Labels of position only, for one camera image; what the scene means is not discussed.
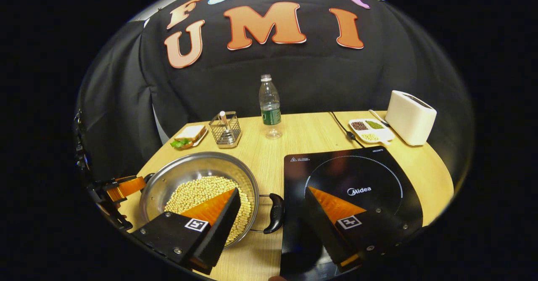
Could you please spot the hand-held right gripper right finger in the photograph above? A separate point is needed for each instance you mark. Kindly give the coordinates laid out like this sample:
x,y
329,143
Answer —
x,y
321,230

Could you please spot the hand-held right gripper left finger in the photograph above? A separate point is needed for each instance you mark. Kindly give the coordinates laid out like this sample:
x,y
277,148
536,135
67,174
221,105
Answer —
x,y
222,234

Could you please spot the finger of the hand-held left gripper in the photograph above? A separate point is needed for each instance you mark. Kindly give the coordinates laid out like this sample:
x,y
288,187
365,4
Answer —
x,y
126,187

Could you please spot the black induction cooktop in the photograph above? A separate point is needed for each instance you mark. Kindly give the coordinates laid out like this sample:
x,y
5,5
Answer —
x,y
357,176

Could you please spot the steel pot with soybeans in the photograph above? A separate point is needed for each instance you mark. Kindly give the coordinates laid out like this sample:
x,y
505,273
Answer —
x,y
197,171

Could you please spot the sandwich on plate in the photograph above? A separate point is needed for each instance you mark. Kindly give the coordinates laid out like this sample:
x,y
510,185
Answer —
x,y
191,133

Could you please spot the white divided tray with beans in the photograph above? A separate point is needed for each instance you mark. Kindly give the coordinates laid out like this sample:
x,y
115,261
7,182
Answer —
x,y
372,130

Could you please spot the pale pen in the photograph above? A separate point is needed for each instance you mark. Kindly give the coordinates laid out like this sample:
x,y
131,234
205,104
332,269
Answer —
x,y
223,119

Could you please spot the clear plastic water bottle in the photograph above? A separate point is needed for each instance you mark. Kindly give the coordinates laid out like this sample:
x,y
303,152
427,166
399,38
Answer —
x,y
270,108

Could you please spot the white toaster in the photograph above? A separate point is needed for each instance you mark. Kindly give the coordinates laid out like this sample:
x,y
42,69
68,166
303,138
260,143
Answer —
x,y
410,119

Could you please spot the black backdrop cloth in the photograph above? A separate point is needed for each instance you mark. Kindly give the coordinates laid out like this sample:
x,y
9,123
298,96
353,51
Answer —
x,y
315,70

